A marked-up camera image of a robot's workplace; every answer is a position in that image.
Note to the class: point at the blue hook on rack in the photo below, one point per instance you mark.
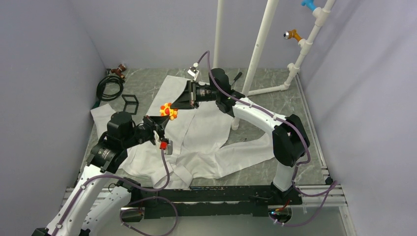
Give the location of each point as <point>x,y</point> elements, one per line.
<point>309,4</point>

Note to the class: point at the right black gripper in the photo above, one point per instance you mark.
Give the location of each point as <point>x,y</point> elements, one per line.
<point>188,99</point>

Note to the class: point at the black wire frame stand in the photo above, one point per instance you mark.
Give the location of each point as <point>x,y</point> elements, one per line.
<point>131,103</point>

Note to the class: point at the white button shirt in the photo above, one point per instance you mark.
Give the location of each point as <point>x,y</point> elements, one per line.
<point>196,135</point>

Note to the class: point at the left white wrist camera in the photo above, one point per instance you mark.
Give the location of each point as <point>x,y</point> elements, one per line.
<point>167,146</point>

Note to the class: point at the orange yellow flower brooch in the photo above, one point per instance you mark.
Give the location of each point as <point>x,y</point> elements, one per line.
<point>167,110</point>

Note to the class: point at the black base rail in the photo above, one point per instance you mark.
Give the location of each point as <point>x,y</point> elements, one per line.
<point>254,200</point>

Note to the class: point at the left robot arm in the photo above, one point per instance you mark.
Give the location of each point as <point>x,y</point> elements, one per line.
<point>99,191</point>

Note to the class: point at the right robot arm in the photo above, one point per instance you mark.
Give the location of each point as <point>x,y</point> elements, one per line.
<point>284,137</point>

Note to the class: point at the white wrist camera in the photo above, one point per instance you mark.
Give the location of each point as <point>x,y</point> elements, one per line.
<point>167,146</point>
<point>194,72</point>

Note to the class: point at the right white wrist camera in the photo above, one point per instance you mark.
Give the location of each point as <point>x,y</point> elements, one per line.
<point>194,72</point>

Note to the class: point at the brown toy figure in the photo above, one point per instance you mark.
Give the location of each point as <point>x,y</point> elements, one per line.
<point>119,71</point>

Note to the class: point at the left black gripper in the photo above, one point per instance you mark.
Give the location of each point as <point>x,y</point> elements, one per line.
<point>156,125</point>

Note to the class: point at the black handled screwdriver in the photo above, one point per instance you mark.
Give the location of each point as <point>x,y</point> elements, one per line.
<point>236,78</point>

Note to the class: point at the orange hook on rack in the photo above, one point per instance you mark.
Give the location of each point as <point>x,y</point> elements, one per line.
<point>292,34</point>

